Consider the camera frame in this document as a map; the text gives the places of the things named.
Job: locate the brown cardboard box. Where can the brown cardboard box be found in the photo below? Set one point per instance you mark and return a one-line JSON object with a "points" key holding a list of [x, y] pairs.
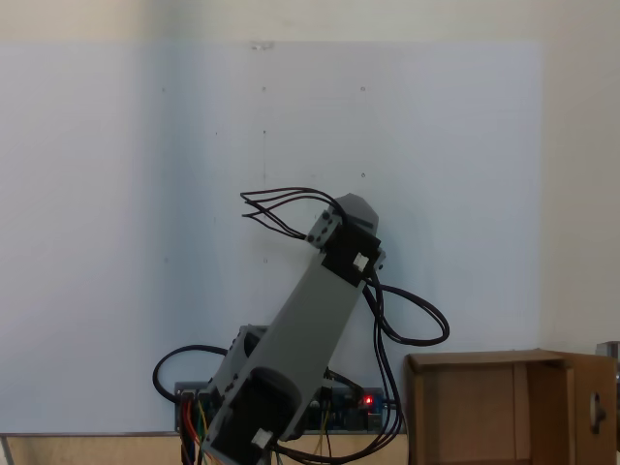
{"points": [[465, 416]]}

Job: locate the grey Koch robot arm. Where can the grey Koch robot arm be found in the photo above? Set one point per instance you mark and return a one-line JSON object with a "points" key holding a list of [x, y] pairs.
{"points": [[310, 319]]}

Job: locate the servo driver circuit board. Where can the servo driver circuit board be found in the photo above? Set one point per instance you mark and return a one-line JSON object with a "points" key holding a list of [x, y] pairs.
{"points": [[189, 390]]}

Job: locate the blue power circuit board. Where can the blue power circuit board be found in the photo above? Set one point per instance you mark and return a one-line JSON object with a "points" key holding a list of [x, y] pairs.
{"points": [[353, 416]]}

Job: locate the clear tape piece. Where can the clear tape piece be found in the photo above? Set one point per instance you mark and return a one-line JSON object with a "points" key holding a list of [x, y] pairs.
{"points": [[261, 46]]}

